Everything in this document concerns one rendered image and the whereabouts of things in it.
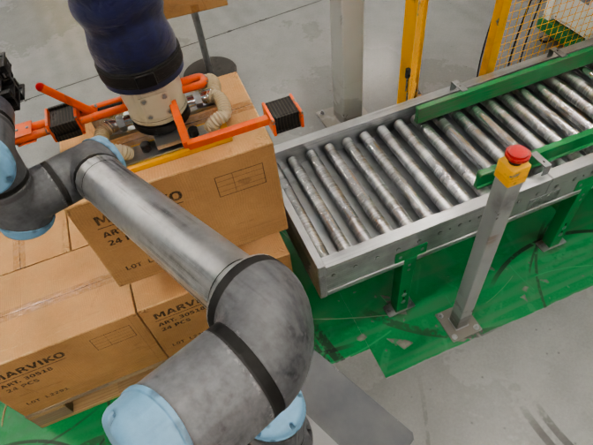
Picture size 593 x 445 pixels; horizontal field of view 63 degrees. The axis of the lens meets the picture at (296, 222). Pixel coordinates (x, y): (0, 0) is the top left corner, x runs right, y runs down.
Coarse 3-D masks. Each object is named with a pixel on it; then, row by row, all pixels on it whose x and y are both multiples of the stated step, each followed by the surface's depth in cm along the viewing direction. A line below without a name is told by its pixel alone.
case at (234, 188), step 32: (192, 160) 138; (224, 160) 137; (256, 160) 142; (192, 192) 142; (224, 192) 146; (256, 192) 151; (96, 224) 138; (224, 224) 157; (256, 224) 162; (128, 256) 152
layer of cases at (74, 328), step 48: (0, 240) 202; (48, 240) 200; (0, 288) 187; (48, 288) 185; (96, 288) 183; (144, 288) 181; (0, 336) 173; (48, 336) 171; (96, 336) 176; (144, 336) 187; (192, 336) 200; (0, 384) 174; (48, 384) 185; (96, 384) 198
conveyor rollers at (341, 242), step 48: (528, 96) 229; (576, 96) 226; (432, 144) 218; (480, 144) 215; (528, 144) 213; (288, 192) 204; (336, 192) 201; (384, 192) 199; (432, 192) 197; (480, 192) 196; (336, 240) 187
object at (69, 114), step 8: (64, 104) 135; (48, 112) 133; (56, 112) 134; (64, 112) 133; (72, 112) 133; (48, 120) 130; (56, 120) 131; (64, 120) 131; (72, 120) 129; (48, 128) 129; (56, 128) 129; (64, 128) 130; (72, 128) 132; (80, 128) 132; (56, 136) 131; (64, 136) 132; (72, 136) 132
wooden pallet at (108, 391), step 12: (144, 372) 215; (108, 384) 201; (120, 384) 213; (132, 384) 212; (84, 396) 211; (96, 396) 210; (108, 396) 210; (48, 408) 197; (60, 408) 200; (72, 408) 207; (84, 408) 207; (36, 420) 200; (48, 420) 203
